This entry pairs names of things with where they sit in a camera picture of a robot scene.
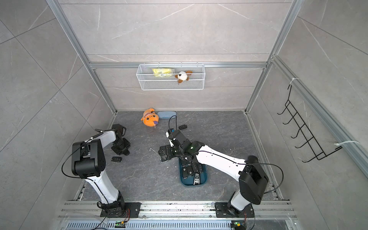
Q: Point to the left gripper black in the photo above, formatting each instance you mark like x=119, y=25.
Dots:
x=120, y=152

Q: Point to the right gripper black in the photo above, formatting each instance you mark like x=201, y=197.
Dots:
x=168, y=148

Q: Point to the black flip key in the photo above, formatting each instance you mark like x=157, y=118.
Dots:
x=184, y=173

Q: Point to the teal storage box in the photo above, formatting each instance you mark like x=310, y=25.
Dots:
x=192, y=170

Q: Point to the BMW key silver black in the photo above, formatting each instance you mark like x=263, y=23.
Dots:
x=196, y=179

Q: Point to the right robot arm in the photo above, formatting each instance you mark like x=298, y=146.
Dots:
x=247, y=172

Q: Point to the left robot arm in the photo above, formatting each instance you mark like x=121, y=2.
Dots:
x=88, y=162

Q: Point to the orange plush toy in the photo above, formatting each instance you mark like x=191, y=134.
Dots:
x=150, y=118

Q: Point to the light blue glasses case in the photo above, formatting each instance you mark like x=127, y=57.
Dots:
x=166, y=114

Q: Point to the brown white plush dog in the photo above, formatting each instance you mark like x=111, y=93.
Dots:
x=183, y=76

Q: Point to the yellow plush in basket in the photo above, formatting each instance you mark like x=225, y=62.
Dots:
x=163, y=72

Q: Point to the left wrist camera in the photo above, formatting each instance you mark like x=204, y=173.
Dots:
x=119, y=129

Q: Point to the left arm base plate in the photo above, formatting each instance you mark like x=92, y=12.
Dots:
x=130, y=210

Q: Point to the white wire basket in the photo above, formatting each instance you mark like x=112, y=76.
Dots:
x=149, y=82

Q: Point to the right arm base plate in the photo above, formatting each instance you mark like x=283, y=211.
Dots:
x=225, y=210

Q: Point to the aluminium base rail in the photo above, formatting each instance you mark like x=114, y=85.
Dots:
x=178, y=215

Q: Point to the black wall hook rack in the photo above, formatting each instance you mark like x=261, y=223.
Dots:
x=304, y=131

